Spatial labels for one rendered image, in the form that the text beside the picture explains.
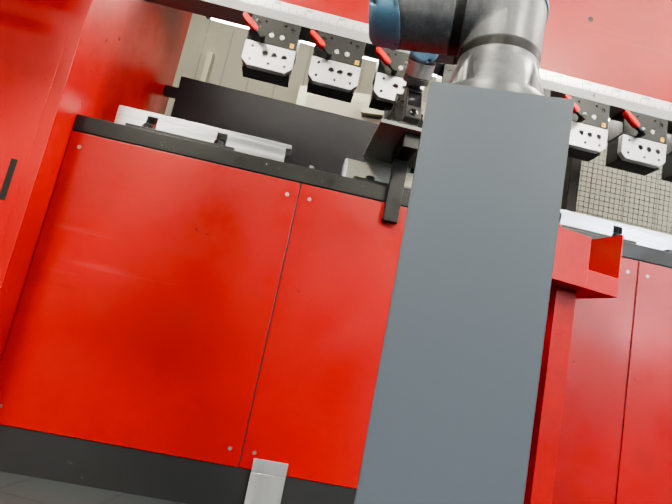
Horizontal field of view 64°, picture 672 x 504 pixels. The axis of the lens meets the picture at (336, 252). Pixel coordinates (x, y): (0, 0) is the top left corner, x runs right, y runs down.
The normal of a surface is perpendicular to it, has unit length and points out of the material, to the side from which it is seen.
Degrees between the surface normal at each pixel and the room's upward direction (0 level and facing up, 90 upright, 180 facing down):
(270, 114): 90
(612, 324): 90
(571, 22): 90
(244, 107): 90
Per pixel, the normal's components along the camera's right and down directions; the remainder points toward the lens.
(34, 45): 0.12, -0.16
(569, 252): 0.36, -0.10
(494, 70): -0.19, -0.51
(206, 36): -0.11, -0.20
